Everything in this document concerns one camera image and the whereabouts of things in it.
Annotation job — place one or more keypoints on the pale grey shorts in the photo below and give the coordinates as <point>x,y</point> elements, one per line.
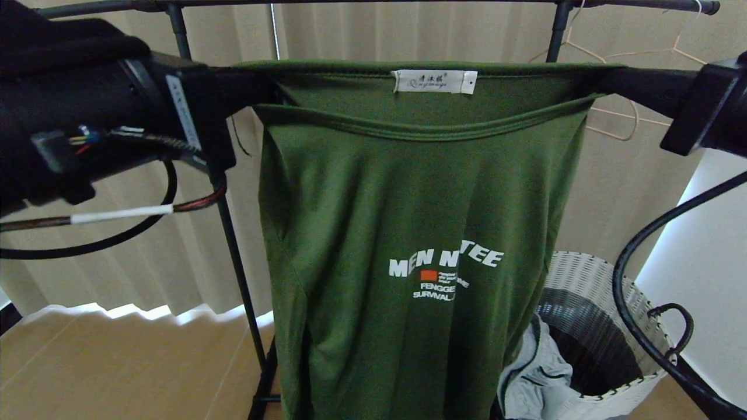
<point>537,373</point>

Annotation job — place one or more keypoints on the green printed shirt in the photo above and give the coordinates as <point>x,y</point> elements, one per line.
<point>408,192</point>

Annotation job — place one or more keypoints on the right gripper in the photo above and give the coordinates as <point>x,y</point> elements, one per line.
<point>709,105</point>

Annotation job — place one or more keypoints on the white laundry basket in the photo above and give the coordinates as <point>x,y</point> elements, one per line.
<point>583,274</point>

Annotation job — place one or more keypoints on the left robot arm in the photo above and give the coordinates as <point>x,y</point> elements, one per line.
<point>52,87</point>

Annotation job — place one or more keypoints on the black clothes rack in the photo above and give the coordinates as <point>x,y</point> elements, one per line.
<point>178,32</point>

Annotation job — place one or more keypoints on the beige curtain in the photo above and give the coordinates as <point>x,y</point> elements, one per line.
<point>175,262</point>

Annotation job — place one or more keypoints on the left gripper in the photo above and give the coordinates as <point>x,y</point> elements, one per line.
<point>152,93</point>

